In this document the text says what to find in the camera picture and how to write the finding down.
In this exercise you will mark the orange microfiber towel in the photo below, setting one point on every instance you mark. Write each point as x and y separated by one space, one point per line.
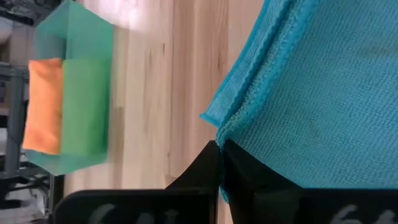
43 105

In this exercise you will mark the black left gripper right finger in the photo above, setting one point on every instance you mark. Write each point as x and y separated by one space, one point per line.
295 205

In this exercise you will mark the teal translucent plastic basket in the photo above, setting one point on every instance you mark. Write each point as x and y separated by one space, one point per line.
87 31

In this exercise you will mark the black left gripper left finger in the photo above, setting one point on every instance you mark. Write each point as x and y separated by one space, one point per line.
140 207

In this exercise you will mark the blue microfiber towel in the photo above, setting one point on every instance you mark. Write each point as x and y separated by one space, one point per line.
326 93

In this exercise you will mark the green microfiber towel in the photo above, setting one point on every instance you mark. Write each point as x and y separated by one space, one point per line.
85 105

